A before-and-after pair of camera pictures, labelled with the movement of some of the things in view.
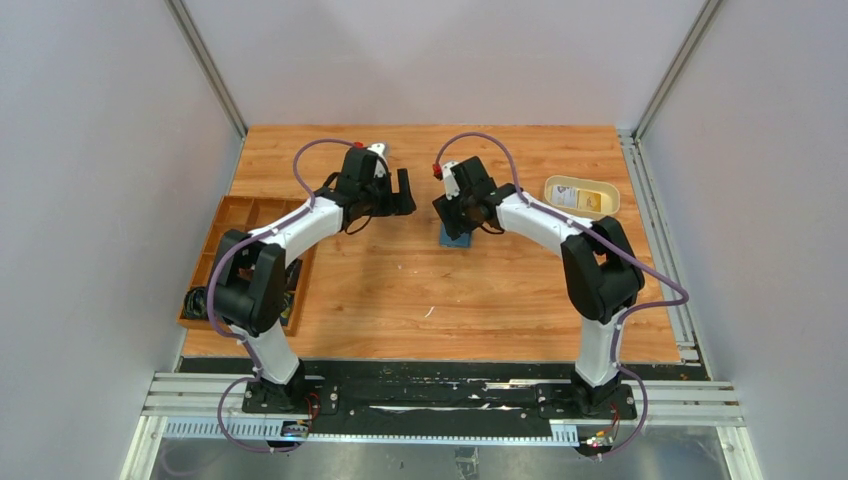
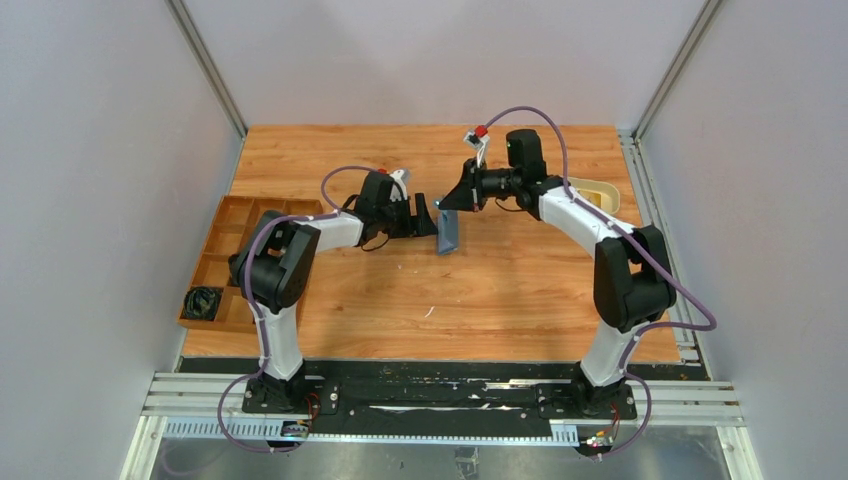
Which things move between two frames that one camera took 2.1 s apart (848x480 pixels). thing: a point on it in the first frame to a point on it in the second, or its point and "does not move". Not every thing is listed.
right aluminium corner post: [706, 16] does not move
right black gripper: [456, 216] to [474, 185]
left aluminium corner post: [206, 64] does not move
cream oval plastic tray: [581, 197] does not move
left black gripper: [387, 193] to [411, 216]
